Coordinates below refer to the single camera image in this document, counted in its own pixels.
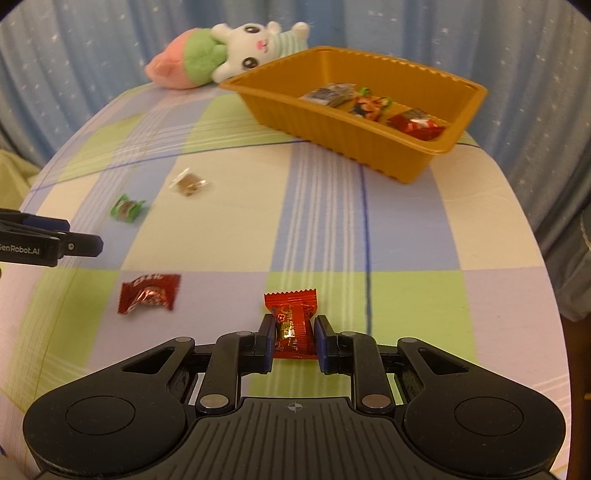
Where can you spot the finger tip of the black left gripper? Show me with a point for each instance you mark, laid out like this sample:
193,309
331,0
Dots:
42,241

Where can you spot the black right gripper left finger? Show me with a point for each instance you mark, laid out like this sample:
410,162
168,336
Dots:
232,357

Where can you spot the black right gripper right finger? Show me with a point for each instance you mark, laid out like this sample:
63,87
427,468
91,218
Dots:
358,356

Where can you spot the red candy packet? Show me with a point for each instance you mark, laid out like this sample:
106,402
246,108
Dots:
293,311

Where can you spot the red snack packet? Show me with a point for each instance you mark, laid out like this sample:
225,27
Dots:
157,290
417,124

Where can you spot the green black sausage snack packet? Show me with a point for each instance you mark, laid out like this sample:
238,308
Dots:
368,106

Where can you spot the clear black seaweed snack packet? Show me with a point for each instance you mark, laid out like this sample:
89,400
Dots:
331,95

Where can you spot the red snack packet on table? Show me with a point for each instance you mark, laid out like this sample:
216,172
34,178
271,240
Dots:
157,290

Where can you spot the green wrapped candy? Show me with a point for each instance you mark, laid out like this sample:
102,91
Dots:
126,209

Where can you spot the checked pastel tablecloth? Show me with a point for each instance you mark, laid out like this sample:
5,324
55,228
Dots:
449,258

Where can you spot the clear wrapped brown candy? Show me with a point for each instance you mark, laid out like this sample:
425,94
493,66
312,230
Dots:
187,183

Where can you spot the blue star curtain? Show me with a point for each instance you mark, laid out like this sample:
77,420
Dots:
61,61

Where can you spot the orange plastic tray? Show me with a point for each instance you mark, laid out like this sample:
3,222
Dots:
390,114

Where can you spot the white rabbit carrot plush toy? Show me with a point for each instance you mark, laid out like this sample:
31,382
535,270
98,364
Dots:
200,56

